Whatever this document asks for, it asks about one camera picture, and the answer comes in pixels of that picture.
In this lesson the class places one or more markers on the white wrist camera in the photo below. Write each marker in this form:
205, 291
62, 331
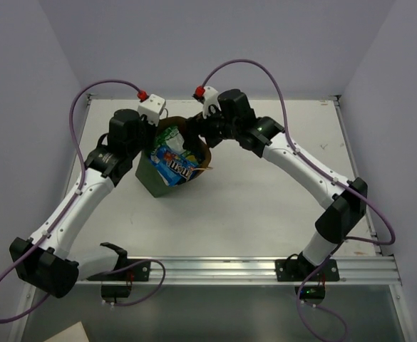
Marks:
208, 97
151, 107

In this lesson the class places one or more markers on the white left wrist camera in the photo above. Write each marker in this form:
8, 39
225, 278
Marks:
151, 107

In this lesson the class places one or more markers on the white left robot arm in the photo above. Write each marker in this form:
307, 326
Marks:
45, 260

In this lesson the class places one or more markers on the green snack packet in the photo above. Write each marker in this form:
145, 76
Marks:
172, 138

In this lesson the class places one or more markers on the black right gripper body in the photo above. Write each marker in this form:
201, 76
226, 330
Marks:
214, 128

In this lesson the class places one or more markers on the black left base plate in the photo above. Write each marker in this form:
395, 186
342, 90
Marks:
129, 271

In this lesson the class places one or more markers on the light wooden board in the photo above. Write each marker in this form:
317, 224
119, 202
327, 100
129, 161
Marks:
74, 333

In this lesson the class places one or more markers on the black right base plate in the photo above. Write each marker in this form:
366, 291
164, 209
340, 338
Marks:
296, 268

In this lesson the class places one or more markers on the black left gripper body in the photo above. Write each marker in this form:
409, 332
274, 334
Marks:
150, 132

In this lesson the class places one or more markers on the aluminium mounting rail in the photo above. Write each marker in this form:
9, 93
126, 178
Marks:
259, 271

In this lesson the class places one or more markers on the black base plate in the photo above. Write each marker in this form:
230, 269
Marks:
129, 271
296, 268

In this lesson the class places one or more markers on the green paper bag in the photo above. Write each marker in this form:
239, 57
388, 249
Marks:
149, 176

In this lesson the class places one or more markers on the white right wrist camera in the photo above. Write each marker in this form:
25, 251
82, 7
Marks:
208, 97

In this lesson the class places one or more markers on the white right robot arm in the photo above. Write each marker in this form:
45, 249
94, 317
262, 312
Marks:
229, 116

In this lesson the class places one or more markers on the blue M&M's candy packet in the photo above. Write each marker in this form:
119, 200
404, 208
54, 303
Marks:
174, 168

